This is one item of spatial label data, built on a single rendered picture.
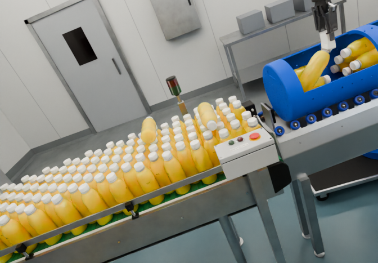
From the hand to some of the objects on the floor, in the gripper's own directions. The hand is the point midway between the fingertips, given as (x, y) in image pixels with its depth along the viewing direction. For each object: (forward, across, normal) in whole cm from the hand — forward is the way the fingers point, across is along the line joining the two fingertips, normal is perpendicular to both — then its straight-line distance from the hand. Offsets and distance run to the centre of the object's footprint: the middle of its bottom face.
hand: (327, 40), depth 105 cm
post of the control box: (+126, -23, +50) cm, 138 cm away
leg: (+126, -1, +23) cm, 128 cm away
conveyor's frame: (+126, +5, +116) cm, 171 cm away
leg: (+126, +13, +23) cm, 129 cm away
